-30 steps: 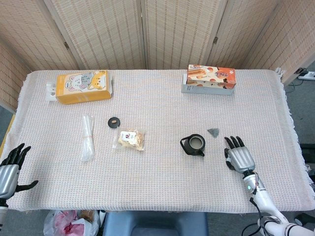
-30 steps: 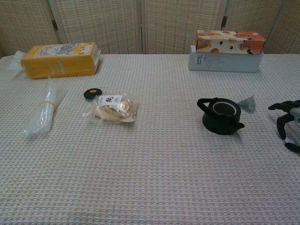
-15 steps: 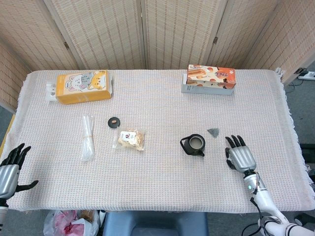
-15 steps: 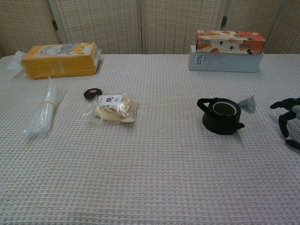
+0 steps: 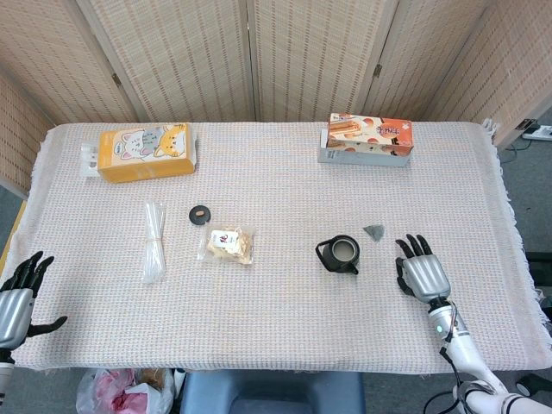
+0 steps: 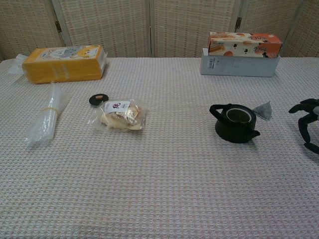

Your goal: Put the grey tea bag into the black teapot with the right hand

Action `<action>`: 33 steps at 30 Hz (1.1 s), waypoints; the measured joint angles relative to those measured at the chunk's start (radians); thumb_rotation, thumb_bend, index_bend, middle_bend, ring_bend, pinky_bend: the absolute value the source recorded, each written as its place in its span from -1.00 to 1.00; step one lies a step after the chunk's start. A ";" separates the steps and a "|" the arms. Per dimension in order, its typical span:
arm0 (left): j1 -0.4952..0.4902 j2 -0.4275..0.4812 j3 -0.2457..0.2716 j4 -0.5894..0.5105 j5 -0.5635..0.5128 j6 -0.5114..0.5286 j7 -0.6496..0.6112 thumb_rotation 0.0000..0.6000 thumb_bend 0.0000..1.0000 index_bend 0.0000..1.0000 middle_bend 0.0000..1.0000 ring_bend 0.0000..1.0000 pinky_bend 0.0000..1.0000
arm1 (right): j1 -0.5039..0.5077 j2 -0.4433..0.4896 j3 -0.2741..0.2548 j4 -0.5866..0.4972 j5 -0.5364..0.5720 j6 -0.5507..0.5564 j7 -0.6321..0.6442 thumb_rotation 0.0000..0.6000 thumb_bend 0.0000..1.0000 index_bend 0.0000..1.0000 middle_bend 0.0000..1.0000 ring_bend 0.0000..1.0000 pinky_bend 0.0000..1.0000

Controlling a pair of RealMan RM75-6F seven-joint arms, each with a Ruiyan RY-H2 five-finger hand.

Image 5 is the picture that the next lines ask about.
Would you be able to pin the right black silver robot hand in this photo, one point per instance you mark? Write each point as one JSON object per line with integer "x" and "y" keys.
{"x": 427, "y": 276}

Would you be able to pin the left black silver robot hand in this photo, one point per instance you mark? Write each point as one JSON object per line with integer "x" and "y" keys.
{"x": 15, "y": 308}

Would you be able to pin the grey triangular tea bag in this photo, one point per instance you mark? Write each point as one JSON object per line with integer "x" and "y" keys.
{"x": 373, "y": 232}

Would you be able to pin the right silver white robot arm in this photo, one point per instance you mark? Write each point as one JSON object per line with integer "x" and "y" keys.
{"x": 461, "y": 340}

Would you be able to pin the clear plastic bag red contents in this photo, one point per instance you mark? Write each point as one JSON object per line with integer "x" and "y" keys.
{"x": 116, "y": 392}

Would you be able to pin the small black lid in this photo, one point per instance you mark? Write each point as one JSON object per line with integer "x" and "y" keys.
{"x": 194, "y": 217}

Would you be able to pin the orange biscuit box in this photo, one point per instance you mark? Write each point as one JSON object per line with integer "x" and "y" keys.
{"x": 366, "y": 142}

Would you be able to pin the bundle of clear plastic straws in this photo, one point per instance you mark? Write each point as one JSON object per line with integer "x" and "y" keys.
{"x": 155, "y": 259}

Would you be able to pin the pink woven tablecloth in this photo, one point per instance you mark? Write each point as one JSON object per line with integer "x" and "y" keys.
{"x": 276, "y": 310}

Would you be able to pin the small white clear packet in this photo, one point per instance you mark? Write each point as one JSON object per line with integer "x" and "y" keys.
{"x": 88, "y": 159}

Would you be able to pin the white power strip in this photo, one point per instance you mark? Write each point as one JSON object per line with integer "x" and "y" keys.
{"x": 541, "y": 132}

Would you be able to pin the yellow cat print box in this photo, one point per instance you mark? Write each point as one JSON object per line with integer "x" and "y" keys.
{"x": 142, "y": 166}

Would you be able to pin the blue chair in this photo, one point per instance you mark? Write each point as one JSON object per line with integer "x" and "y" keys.
{"x": 271, "y": 392}

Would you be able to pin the clear snack packet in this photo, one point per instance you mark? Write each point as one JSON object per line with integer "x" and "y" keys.
{"x": 226, "y": 246}

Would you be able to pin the woven bamboo folding screen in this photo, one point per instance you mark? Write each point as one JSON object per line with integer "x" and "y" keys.
{"x": 194, "y": 52}

